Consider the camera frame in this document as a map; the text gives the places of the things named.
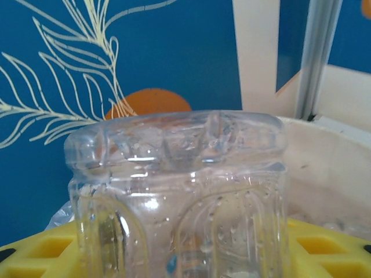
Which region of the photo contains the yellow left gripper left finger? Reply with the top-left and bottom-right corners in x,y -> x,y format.
0,221 -> 79,278

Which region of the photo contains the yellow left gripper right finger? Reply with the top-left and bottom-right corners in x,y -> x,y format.
285,218 -> 371,278

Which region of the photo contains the clear ribbed plastic bottle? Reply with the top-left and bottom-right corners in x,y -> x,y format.
64,109 -> 290,278

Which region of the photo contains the white round waste bin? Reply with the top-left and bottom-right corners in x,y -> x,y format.
275,115 -> 371,241

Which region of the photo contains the aluminium frame post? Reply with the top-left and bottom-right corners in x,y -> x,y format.
294,0 -> 343,121

